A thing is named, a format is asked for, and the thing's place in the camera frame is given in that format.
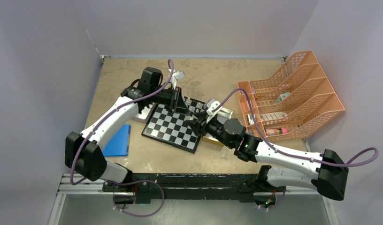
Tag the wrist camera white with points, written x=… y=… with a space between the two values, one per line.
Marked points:
x=212 y=108
x=178 y=75

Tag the black white chessboard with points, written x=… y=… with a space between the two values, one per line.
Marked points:
x=171 y=128

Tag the small box in organizer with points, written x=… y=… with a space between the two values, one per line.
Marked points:
x=282 y=97

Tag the silver pink tin tray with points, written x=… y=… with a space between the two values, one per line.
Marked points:
x=145 y=114

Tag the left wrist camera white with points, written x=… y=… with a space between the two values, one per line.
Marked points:
x=178 y=75

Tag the gold metal tin tray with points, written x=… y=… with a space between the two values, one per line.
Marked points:
x=223 y=115

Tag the blue notebook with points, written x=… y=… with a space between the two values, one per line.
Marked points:
x=118 y=146

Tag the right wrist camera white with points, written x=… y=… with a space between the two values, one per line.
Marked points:
x=212 y=108

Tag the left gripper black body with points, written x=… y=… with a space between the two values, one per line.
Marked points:
x=166 y=97

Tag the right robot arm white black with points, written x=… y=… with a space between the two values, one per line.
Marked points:
x=323 y=172

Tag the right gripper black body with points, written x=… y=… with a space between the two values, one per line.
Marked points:
x=215 y=128

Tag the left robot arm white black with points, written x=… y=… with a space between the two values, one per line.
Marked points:
x=83 y=151

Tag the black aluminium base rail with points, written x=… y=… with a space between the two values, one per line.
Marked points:
x=145 y=187

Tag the orange plastic file organizer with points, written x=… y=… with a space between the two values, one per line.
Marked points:
x=312 y=104

